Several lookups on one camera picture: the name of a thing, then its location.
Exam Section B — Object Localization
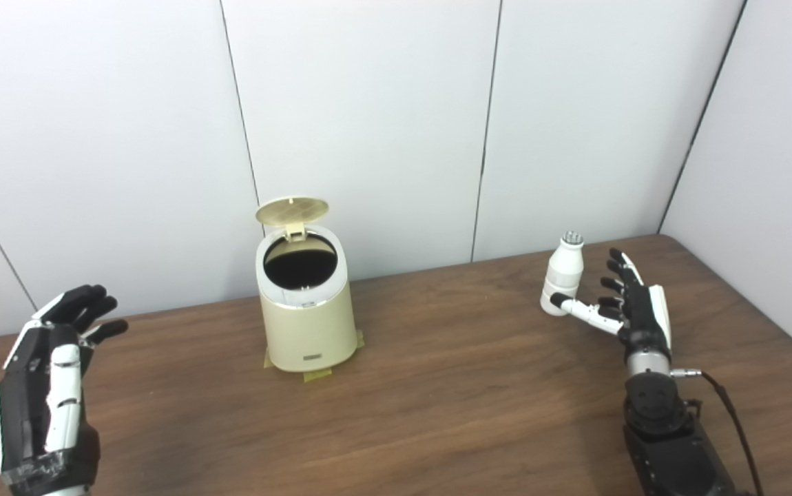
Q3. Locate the small white plastic bottle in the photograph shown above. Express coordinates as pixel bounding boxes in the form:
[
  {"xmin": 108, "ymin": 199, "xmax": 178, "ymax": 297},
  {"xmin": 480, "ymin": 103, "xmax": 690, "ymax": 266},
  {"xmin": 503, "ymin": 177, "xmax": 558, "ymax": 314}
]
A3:
[{"xmin": 540, "ymin": 231, "xmax": 585, "ymax": 317}]

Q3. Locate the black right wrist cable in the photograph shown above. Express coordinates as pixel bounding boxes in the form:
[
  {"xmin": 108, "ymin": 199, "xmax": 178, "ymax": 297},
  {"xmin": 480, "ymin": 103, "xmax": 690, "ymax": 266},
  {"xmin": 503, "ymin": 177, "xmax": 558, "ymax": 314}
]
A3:
[{"xmin": 670, "ymin": 368, "xmax": 765, "ymax": 496}]

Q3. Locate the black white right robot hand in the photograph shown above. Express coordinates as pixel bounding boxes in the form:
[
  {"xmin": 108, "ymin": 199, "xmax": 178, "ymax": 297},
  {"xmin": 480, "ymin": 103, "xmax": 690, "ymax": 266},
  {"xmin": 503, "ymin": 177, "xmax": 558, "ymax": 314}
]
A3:
[{"xmin": 550, "ymin": 248, "xmax": 673, "ymax": 364}]

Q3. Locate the cream round bin lid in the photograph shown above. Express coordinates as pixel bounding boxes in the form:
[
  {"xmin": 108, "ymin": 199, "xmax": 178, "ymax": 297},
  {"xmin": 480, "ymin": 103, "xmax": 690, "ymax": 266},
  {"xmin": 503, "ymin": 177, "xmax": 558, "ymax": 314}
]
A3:
[{"xmin": 256, "ymin": 197, "xmax": 330, "ymax": 242}]

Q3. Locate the cream-colored bin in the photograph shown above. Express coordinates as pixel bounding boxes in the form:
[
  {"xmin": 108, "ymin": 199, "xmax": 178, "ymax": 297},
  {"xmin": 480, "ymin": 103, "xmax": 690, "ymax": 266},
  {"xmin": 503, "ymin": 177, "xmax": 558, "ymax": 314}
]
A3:
[{"xmin": 256, "ymin": 224, "xmax": 359, "ymax": 373}]

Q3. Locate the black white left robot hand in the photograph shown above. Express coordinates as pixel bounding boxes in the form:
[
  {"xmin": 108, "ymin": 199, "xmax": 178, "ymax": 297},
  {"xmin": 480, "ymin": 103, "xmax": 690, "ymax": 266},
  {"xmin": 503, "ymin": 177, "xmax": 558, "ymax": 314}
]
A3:
[{"xmin": 0, "ymin": 284, "xmax": 129, "ymax": 496}]

